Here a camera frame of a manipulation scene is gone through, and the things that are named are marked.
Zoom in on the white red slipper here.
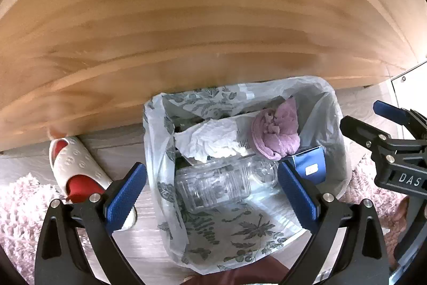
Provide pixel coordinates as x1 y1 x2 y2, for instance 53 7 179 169
49 137 137 231

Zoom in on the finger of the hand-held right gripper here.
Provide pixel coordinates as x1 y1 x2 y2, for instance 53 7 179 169
373 100 427 143
339 115 427 159

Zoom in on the person's right hand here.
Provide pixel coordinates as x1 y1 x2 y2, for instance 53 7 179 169
382 196 411 240

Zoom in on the dark red cloth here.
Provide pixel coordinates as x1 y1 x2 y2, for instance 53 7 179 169
183 255 294 285

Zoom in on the purple cloth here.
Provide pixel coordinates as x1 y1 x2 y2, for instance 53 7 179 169
251 97 301 161

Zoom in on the clear plastic clamshell container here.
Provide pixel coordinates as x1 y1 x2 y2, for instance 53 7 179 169
175 158 280 214

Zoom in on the wooden bed frame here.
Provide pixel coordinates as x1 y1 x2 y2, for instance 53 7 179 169
0 0 427 152

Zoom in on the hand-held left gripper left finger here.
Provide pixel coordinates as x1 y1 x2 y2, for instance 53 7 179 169
34 162 147 285

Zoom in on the bin with printed plastic liner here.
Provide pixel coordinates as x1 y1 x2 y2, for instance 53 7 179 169
143 75 351 272

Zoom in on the blue carton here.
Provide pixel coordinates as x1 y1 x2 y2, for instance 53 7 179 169
288 145 326 184

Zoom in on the white tissue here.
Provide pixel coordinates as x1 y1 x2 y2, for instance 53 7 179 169
174 118 247 163

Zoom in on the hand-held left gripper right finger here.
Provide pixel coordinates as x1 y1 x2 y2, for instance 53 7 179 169
278 160 391 285

